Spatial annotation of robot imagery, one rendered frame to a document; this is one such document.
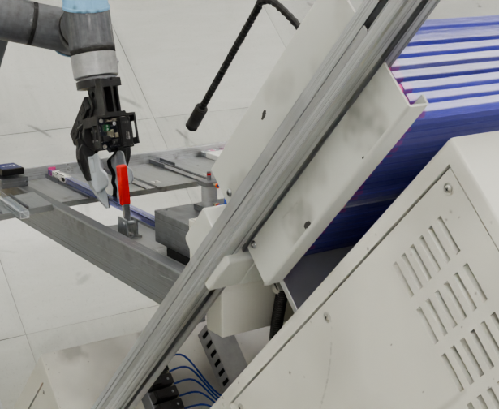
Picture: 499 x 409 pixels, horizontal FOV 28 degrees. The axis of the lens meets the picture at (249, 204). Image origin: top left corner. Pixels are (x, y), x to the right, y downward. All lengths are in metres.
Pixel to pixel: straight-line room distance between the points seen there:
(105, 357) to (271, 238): 0.86
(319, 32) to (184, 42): 2.38
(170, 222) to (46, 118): 1.60
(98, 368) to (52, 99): 1.30
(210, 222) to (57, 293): 1.54
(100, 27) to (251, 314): 0.60
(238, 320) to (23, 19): 0.71
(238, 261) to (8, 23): 0.77
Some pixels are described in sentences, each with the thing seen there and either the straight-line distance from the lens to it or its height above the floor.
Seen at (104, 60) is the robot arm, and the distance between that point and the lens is 1.69.
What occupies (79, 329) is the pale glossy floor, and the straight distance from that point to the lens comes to 2.64.
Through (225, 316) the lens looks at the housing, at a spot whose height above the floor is 1.22.
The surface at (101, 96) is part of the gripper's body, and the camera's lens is 1.67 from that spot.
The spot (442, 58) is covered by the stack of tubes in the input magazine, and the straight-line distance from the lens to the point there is 1.05.
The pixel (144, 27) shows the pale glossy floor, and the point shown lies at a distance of 3.34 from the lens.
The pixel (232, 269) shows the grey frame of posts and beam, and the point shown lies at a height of 1.36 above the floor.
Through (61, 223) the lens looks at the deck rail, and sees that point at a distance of 1.67.
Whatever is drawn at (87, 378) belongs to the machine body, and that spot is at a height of 0.62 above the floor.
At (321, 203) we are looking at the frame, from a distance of 1.01.
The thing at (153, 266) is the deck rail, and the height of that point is 1.14.
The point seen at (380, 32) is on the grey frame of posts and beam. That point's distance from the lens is 0.88.
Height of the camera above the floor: 2.27
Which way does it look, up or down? 49 degrees down
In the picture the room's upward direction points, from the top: 35 degrees clockwise
